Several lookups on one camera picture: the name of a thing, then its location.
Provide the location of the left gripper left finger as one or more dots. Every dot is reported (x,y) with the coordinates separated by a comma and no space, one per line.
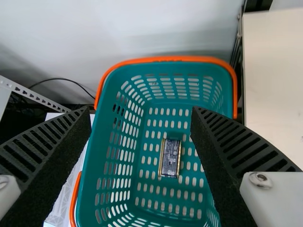
(47,156)

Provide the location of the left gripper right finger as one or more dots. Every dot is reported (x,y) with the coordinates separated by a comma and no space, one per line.
(227,151)

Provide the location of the teal shopping basket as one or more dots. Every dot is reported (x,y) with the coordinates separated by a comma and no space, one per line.
(132,123)

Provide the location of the perforated metal rack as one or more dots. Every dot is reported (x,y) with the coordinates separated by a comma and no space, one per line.
(30,94)

